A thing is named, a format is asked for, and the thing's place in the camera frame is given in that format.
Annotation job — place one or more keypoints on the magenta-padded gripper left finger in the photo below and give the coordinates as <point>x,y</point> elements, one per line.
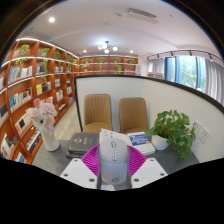
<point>80,171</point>

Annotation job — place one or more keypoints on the tan upholstered chair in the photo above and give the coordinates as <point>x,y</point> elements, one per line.
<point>133,115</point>
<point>97,111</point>

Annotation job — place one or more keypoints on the ceiling air conditioner vent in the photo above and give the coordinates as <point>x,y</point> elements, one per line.
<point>141,15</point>

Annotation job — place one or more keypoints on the ceiling lamp with round bulbs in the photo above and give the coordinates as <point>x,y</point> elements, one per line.
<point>106,46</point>

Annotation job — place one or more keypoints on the thin dark hardcover book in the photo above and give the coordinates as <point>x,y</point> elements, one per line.
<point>72,155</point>

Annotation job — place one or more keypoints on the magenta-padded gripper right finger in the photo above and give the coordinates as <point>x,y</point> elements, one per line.
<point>148,171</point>

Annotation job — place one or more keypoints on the thick dark hardcover book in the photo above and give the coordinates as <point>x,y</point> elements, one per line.
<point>83,142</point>

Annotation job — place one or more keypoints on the green potted plant white pot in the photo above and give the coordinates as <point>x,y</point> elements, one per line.
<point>173,128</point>

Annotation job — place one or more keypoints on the window with dark frame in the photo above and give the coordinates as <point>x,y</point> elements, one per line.
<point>186,71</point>

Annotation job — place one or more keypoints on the blue and white book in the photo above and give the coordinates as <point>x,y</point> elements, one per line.
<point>141,141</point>

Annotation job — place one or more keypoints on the white computer mouse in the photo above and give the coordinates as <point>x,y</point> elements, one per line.
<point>113,163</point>

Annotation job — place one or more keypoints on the orange wooden shelf unit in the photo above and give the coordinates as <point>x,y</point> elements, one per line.
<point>23,86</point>

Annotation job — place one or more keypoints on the white wall socket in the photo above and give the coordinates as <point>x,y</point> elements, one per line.
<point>203,134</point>
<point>196,127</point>

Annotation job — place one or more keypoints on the white vase with pink flowers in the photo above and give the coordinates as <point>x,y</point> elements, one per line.
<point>46,123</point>

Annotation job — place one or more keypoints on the grey curtain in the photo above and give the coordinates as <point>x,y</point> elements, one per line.
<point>215,80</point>
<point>156,66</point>

